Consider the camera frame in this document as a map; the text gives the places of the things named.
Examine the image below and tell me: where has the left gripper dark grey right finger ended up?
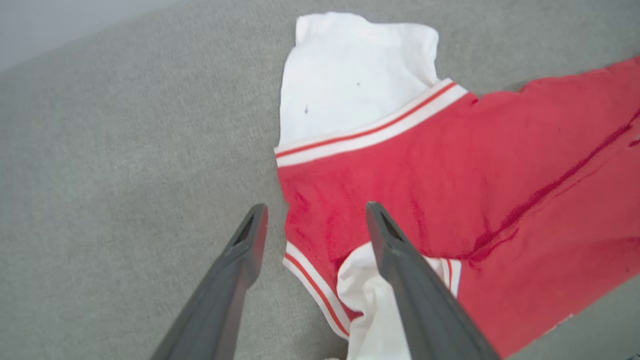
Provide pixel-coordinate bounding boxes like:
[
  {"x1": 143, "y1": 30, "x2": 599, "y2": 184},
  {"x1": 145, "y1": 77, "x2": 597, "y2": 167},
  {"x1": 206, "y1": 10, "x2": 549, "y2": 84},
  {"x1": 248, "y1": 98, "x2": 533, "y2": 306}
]
[{"x1": 364, "y1": 201, "x2": 503, "y2": 360}]

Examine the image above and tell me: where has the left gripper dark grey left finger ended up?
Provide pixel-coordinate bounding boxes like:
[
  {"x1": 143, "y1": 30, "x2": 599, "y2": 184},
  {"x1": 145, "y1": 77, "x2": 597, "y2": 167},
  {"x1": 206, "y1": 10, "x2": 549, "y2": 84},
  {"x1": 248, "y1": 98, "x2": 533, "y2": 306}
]
[{"x1": 150, "y1": 202, "x2": 270, "y2": 360}]

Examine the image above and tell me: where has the red and white sports garment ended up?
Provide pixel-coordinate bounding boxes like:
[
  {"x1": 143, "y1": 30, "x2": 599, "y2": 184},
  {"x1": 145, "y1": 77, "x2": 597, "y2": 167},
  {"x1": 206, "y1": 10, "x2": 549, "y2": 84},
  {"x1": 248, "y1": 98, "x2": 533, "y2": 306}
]
[{"x1": 274, "y1": 11, "x2": 640, "y2": 360}]

